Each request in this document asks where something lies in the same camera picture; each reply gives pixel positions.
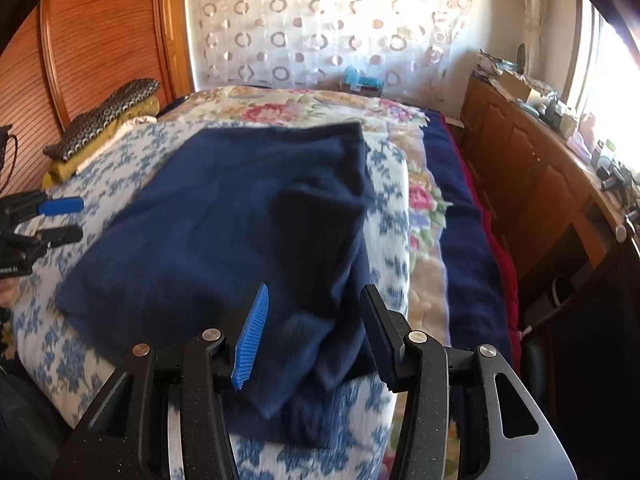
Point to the black device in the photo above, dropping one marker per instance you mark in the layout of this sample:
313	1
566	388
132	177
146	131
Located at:
615	172

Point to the floral window curtain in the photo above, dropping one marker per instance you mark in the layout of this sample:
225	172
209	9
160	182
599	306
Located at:
532	15

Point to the folded dark circle-patterned cloth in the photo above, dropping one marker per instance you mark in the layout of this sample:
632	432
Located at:
107	115

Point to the navy t-shirt with orange print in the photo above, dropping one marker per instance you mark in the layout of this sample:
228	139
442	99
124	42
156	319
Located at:
200	220

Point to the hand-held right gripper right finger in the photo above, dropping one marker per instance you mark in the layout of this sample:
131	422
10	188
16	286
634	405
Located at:
387	345

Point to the cardboard box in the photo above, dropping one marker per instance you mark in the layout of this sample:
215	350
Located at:
515	85

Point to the blue floral white bedsheet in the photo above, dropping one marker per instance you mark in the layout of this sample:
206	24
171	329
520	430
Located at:
65	360

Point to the teal box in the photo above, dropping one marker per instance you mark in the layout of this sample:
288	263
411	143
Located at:
361	80

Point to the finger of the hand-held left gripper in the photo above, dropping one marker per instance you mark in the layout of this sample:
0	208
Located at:
62	205
60	236

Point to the folded mustard yellow cloth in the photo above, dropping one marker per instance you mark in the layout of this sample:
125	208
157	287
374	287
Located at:
75	167

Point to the navy blanket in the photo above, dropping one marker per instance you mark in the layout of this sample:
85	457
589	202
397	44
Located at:
470	240

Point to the sheer circle-patterned curtain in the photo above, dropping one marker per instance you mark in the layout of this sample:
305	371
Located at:
325	25

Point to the wooden framed window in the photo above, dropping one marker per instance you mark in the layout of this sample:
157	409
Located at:
610	60

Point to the wooden cabinet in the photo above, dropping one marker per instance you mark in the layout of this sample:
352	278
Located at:
535	175

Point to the wooden slatted headboard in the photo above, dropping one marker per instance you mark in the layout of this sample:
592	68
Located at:
95	45

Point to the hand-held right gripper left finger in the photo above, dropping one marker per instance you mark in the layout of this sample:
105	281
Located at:
250	341

